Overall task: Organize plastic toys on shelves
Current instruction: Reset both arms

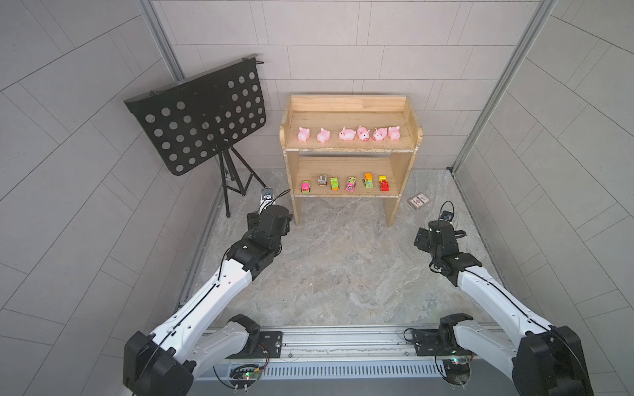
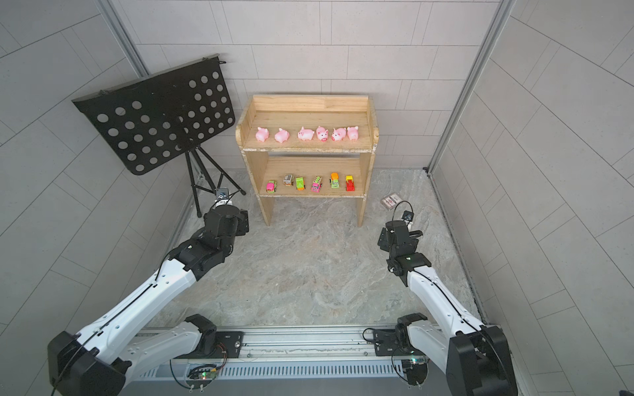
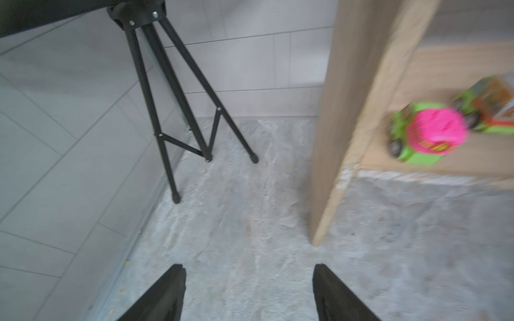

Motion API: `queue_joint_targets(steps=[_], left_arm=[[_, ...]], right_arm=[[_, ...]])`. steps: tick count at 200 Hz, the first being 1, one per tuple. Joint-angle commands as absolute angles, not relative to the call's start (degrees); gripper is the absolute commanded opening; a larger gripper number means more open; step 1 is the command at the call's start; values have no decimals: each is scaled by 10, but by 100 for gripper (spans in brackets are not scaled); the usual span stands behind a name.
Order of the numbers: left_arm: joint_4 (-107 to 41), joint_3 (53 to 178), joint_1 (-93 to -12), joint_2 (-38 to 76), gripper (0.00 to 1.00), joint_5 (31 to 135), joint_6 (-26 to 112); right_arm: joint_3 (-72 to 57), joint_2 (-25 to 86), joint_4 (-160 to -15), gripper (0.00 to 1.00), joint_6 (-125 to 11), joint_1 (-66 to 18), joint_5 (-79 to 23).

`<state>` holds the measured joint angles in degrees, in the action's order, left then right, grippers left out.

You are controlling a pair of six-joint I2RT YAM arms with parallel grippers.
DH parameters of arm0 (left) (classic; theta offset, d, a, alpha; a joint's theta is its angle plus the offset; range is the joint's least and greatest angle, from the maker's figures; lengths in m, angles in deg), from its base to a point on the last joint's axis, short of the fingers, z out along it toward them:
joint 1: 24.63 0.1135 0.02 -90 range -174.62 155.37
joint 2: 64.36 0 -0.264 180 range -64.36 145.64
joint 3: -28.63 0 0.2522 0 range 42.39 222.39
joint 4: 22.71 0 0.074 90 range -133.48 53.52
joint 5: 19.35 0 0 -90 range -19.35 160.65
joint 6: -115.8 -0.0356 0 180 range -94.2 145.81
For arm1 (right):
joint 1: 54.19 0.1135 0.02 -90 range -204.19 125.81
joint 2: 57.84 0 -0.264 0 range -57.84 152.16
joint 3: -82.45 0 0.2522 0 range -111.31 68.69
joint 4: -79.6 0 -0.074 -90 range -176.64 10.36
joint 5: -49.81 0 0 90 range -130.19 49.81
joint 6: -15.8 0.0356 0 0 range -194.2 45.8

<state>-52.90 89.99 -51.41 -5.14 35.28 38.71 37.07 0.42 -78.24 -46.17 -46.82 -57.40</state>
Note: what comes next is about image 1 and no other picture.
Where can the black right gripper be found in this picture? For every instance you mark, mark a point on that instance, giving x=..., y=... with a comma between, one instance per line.
x=421, y=237

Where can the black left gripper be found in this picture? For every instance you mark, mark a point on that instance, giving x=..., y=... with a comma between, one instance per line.
x=285, y=226

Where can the pink green toy car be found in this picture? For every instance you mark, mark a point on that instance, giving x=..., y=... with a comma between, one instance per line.
x=305, y=186

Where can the red yellow toy truck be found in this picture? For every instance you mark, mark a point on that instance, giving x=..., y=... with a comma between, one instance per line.
x=383, y=183

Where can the pink green block toy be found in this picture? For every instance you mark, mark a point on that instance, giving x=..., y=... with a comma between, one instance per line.
x=351, y=184

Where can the orange green mixer truck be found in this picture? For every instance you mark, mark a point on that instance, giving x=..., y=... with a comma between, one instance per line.
x=368, y=181

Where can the pink toy pig top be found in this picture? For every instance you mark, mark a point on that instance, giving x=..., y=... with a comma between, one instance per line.
x=303, y=134

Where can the pink toy pig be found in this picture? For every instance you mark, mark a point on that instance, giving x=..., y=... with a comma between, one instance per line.
x=380, y=134
x=347, y=134
x=323, y=136
x=303, y=134
x=394, y=133
x=363, y=134

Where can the pink toy pig bottom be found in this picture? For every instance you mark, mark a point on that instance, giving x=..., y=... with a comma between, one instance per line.
x=347, y=134

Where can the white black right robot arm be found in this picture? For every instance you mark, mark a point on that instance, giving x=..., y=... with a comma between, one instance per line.
x=539, y=357

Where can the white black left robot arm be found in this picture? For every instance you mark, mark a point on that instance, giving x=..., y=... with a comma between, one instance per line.
x=168, y=360

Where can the small card box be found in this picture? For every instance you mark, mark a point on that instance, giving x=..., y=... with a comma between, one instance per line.
x=419, y=201

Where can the wooden two-tier shelf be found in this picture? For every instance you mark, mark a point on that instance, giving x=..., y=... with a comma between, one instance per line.
x=342, y=159

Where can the black perforated music stand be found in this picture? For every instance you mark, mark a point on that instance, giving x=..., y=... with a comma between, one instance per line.
x=204, y=117

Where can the right controller board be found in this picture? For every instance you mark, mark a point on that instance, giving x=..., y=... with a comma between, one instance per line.
x=457, y=372

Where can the controller board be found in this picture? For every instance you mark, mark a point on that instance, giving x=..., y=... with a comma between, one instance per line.
x=457, y=372
x=248, y=373

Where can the left controller board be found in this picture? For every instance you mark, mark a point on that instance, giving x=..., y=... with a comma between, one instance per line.
x=248, y=373

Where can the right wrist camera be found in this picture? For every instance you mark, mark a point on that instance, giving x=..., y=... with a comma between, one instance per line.
x=448, y=216

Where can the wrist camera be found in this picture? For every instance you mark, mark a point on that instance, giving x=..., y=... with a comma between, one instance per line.
x=267, y=198
x=448, y=216

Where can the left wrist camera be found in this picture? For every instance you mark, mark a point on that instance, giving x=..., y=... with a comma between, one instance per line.
x=267, y=198

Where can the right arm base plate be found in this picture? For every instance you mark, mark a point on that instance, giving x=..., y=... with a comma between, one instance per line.
x=434, y=342

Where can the aluminium mounting rail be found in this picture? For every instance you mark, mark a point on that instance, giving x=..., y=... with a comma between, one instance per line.
x=346, y=344

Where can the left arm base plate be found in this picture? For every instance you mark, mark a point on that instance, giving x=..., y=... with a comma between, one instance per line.
x=268, y=345

